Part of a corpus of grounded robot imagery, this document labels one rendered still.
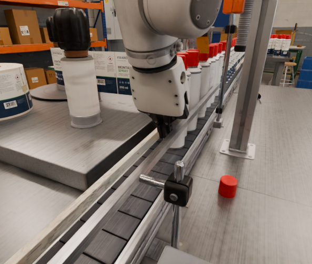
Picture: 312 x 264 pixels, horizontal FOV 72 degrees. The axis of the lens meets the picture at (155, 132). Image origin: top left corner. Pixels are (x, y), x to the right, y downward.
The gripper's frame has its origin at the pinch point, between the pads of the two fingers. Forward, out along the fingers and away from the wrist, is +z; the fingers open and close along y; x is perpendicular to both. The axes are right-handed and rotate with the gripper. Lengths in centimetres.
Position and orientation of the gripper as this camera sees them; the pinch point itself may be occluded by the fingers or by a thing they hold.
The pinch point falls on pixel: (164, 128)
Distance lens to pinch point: 45.6
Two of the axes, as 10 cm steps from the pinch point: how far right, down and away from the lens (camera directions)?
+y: -9.1, -1.8, 3.8
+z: 1.4, 7.2, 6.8
